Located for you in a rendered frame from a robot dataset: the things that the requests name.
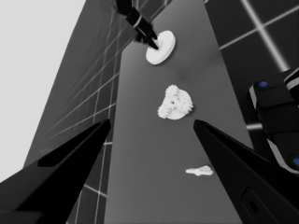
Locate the large thick white disc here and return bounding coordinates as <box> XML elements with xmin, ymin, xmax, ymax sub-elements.
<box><xmin>145</xmin><ymin>30</ymin><xmax>177</xmax><ymax>65</ymax></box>

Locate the small white toothed gear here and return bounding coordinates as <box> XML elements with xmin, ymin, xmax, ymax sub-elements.
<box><xmin>178</xmin><ymin>96</ymin><xmax>194</xmax><ymax>115</ymax></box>
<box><xmin>157</xmin><ymin>104</ymin><xmax>172</xmax><ymax>119</ymax></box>
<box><xmin>164</xmin><ymin>84</ymin><xmax>181</xmax><ymax>101</ymax></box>

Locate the medium white toothed gear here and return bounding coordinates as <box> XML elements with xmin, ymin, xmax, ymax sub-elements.
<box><xmin>169</xmin><ymin>96</ymin><xmax>182</xmax><ymax>109</ymax></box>

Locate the small white T-shaped piece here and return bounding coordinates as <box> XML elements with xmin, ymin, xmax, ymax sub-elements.
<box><xmin>185</xmin><ymin>165</ymin><xmax>214</xmax><ymax>177</ymax></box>

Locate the white round carrier with pins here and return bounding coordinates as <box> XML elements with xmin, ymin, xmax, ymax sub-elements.
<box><xmin>157</xmin><ymin>88</ymin><xmax>194</xmax><ymax>120</ymax></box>

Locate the dark robot body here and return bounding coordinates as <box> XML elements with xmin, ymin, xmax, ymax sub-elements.
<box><xmin>248</xmin><ymin>67</ymin><xmax>299</xmax><ymax>175</ymax></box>

